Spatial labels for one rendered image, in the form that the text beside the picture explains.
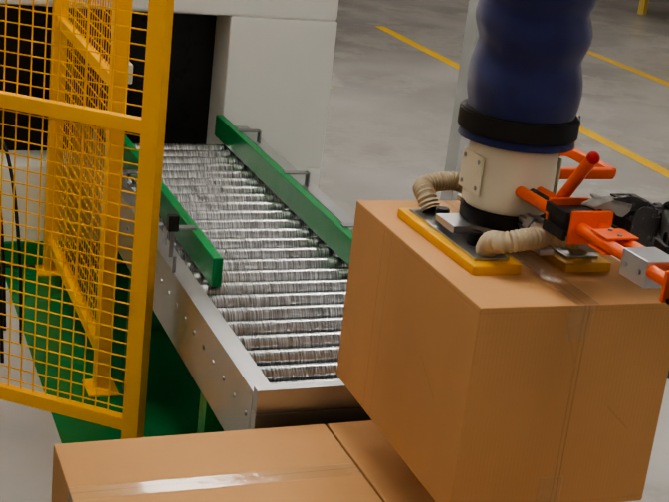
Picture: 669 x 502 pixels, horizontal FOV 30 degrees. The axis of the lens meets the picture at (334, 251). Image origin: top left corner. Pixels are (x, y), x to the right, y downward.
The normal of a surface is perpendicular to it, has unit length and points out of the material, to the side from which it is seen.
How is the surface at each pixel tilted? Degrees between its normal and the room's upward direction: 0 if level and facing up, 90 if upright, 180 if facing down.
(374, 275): 90
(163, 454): 0
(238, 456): 0
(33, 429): 0
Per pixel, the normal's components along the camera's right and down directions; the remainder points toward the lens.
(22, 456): 0.11, -0.94
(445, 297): -0.94, 0.01
